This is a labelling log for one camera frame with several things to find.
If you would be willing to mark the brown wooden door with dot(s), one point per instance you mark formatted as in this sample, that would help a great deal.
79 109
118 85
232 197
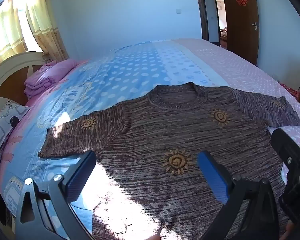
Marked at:
240 30

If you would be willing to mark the dotted blue pink bed sheet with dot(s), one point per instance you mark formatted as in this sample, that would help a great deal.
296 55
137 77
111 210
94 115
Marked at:
140 65

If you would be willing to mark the person's left hand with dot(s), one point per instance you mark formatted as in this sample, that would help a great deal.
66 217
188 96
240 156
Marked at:
153 237

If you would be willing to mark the folded pink quilt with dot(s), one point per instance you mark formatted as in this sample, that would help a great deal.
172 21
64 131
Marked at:
47 77

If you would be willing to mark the patterned grey white pillow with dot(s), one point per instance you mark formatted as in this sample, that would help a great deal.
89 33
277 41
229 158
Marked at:
5 125

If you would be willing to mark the yellow patterned curtain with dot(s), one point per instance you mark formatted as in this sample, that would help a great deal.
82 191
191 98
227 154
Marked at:
40 17

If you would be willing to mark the cream wooden headboard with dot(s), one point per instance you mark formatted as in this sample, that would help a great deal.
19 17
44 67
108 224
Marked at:
5 72

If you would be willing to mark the red cloth item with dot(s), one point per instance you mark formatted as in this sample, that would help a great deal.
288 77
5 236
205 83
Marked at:
288 88

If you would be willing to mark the dark door frame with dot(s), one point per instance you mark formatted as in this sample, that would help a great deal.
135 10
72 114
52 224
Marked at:
202 10

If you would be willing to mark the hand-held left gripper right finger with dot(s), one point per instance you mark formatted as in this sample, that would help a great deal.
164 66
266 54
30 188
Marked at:
212 177

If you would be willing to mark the person's right hand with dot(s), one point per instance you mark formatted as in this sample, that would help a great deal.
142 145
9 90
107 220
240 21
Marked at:
287 233

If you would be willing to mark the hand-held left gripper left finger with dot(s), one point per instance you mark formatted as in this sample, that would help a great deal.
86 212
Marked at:
82 177

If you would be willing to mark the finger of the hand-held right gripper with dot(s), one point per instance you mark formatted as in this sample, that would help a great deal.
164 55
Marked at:
287 150

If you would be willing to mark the brown knit sweater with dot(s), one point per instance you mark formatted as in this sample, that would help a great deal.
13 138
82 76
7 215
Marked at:
150 135

